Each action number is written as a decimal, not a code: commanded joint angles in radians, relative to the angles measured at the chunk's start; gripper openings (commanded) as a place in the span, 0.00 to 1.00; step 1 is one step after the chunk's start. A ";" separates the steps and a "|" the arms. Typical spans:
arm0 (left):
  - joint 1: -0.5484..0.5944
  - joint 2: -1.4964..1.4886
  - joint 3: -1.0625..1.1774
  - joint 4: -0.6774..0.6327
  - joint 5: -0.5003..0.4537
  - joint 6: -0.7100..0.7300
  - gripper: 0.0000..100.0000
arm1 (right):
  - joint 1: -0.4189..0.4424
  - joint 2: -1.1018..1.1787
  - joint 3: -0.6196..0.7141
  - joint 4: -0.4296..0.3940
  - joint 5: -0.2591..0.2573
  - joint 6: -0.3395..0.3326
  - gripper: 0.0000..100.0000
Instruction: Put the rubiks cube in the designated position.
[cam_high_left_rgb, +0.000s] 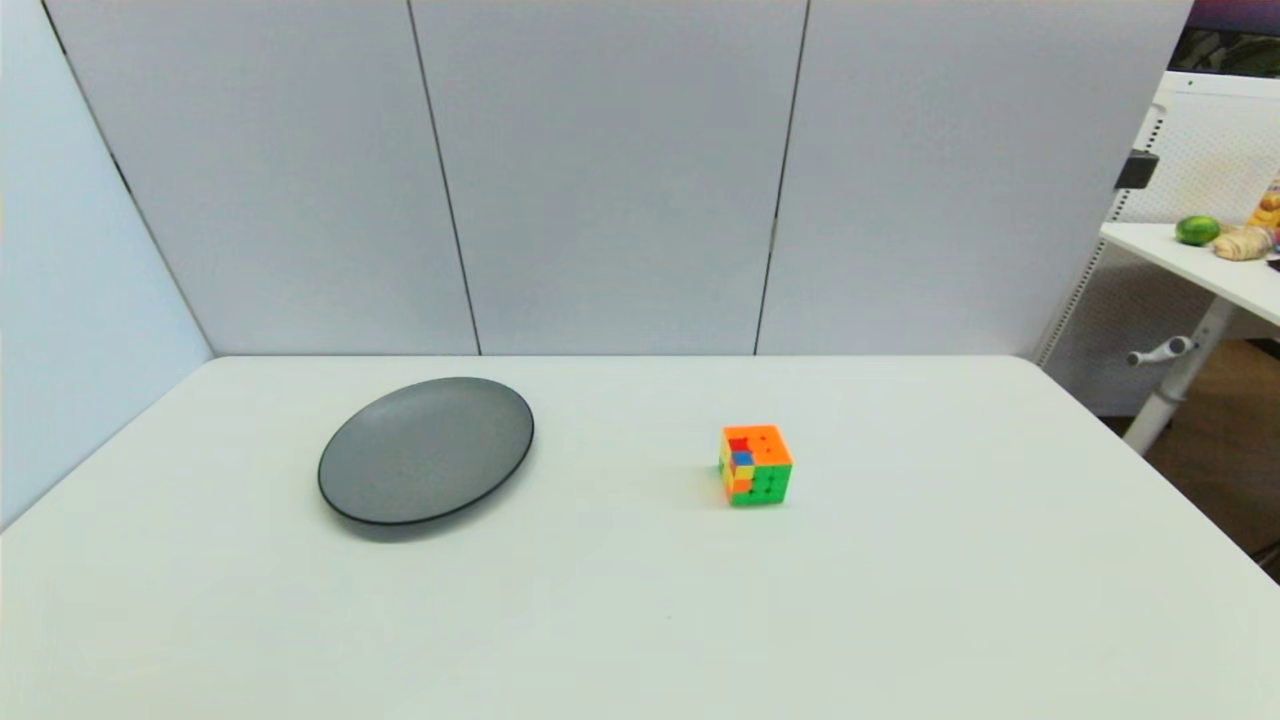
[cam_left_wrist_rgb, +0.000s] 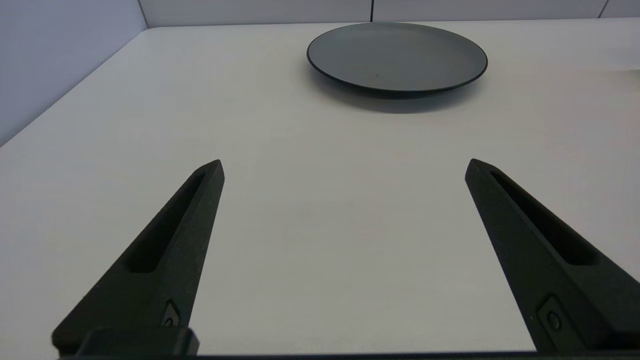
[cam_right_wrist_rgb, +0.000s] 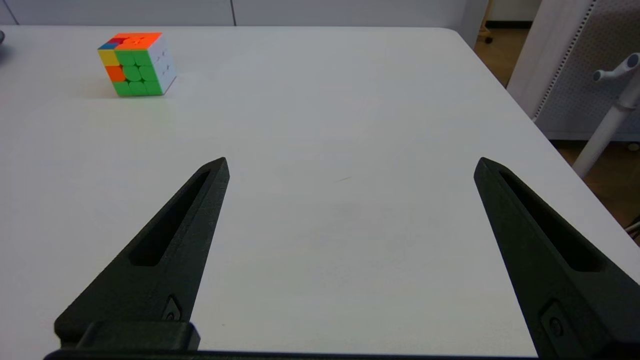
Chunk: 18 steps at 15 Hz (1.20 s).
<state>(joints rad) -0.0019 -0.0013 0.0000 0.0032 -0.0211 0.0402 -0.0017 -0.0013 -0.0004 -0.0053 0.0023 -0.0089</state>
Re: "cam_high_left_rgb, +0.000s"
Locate dark grey round plate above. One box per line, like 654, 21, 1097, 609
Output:
318, 376, 535, 527

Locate white side table top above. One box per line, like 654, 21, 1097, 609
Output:
1100, 222, 1280, 328

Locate beige ginger root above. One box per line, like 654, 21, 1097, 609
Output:
1213, 226, 1276, 262

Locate multicoloured rubiks cube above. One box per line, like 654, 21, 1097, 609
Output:
718, 424, 794, 508

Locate white table crank handle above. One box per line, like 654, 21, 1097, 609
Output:
1127, 337, 1198, 367

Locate white perforated panel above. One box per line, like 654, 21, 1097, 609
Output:
1035, 72, 1280, 416

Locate black partition clip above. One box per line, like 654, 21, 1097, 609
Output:
1115, 150, 1160, 191

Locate white side table leg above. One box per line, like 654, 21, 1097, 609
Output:
1122, 296, 1239, 456

